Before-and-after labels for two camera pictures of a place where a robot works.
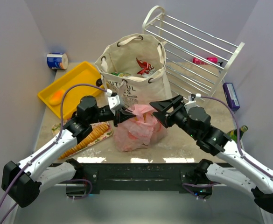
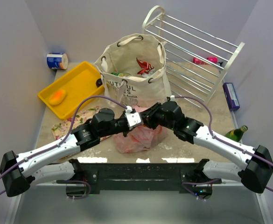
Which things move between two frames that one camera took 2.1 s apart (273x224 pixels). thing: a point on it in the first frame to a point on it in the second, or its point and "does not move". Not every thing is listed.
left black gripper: (117, 115) to (122, 124)
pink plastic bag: (134, 133) does not move
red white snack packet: (148, 69) does not move
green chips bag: (122, 74) does not move
